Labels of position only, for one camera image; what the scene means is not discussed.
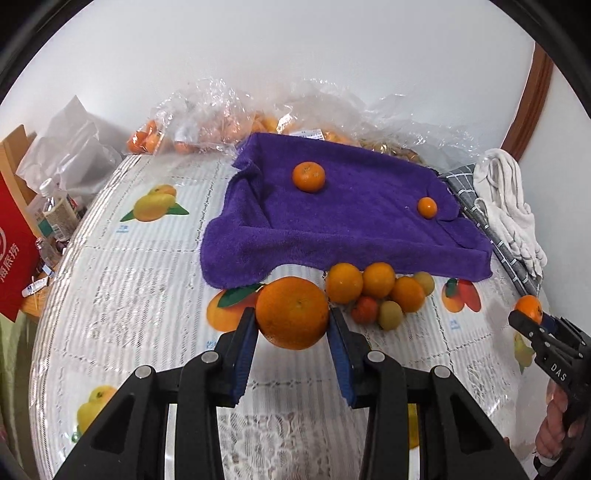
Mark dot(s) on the large orange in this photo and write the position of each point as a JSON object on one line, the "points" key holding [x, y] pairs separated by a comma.
{"points": [[292, 314]]}

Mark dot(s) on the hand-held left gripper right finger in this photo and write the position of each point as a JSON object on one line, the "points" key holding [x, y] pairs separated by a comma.
{"points": [[342, 362]]}

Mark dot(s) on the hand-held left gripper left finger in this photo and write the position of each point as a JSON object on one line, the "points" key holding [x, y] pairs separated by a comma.
{"points": [[244, 364]]}

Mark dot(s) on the white towel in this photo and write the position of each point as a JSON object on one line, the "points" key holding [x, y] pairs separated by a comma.
{"points": [[503, 203]]}

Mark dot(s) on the white plastic bag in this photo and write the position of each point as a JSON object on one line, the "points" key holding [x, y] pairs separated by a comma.
{"points": [[69, 143]]}

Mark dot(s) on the person's right hand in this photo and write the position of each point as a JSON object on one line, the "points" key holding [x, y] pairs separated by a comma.
{"points": [[551, 429]]}

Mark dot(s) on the brown wooden door frame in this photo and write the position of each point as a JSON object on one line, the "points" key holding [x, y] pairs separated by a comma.
{"points": [[531, 101]]}

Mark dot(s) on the medium orange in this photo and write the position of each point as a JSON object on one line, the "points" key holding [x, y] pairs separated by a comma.
{"points": [[344, 282], [408, 295], [309, 177], [378, 278]]}

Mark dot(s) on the fruit print tablecloth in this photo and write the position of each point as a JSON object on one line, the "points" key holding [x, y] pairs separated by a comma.
{"points": [[138, 286]]}

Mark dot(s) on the clear plastic bag of tangerines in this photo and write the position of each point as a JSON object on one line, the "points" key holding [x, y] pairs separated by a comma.
{"points": [[217, 122], [143, 141]]}

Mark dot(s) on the clear plastic water bottle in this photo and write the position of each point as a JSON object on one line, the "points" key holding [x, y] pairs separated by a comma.
{"points": [[57, 214]]}

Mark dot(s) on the small red fruit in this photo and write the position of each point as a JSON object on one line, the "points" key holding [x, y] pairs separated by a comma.
{"points": [[364, 309]]}

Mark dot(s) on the grey checked cloth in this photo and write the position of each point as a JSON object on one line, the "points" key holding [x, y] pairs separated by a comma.
{"points": [[508, 261]]}

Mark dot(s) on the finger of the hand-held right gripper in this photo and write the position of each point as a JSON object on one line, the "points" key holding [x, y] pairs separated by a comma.
{"points": [[561, 325], [526, 326]]}

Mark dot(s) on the purple towel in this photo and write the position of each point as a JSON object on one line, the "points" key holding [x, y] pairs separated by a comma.
{"points": [[360, 230]]}

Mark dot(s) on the yellow-green round fruit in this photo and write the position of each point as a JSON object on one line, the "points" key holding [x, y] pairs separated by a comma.
{"points": [[390, 315], [425, 281]]}

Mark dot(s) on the brown cardboard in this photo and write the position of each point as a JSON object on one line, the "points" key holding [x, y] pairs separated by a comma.
{"points": [[16, 143]]}

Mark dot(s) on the small orange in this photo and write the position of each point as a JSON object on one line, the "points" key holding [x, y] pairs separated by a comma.
{"points": [[427, 207], [528, 307]]}

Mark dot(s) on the clear plastic bag of longans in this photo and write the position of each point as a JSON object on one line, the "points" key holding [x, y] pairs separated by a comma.
{"points": [[392, 124]]}

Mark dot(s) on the red box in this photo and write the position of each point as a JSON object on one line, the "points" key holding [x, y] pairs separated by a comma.
{"points": [[14, 258]]}

